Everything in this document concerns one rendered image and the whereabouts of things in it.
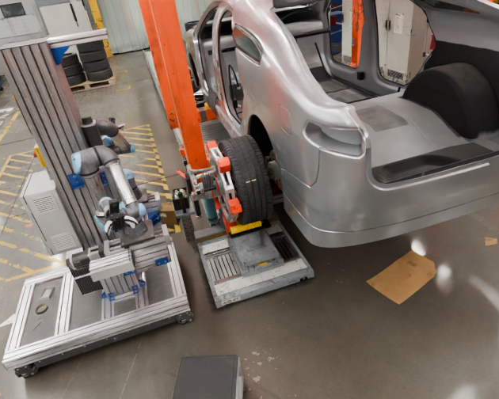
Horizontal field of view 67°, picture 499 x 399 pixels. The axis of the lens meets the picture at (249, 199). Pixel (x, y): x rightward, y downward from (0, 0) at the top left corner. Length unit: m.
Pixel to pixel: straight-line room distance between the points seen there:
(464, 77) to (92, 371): 3.44
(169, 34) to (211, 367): 2.21
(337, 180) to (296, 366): 1.31
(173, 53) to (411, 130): 1.90
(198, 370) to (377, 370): 1.12
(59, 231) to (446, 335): 2.64
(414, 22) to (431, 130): 3.95
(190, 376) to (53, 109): 1.69
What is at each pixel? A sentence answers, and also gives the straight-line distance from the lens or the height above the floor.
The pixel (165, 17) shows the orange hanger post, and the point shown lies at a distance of 2.94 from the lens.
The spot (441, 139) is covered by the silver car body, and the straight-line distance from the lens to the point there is 3.25.
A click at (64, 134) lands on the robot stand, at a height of 1.53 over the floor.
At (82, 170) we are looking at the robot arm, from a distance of 2.34.
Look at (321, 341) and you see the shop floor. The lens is 2.80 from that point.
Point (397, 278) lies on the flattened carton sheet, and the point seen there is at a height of 0.01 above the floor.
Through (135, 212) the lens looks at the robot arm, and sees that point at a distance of 2.23.
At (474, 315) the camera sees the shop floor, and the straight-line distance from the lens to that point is 3.14.
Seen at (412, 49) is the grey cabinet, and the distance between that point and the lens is 7.15.
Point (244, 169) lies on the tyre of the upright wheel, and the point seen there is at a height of 1.07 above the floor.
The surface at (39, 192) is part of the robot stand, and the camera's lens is 2.62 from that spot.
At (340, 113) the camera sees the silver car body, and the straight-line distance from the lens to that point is 1.85.
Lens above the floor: 2.24
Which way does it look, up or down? 32 degrees down
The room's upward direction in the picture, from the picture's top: 8 degrees counter-clockwise
